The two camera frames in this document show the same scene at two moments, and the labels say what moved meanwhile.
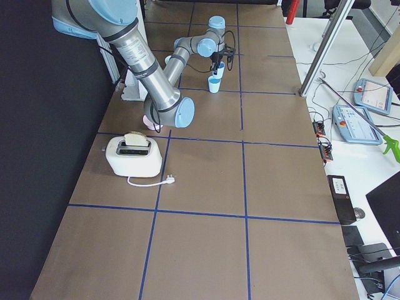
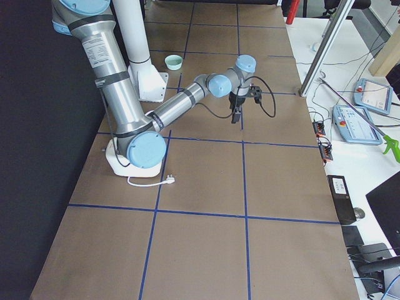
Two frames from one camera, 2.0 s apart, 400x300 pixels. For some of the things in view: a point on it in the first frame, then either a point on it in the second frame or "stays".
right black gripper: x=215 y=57 -> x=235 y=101
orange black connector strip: x=324 y=144 stays
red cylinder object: x=293 y=11 stays
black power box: x=341 y=195 stays
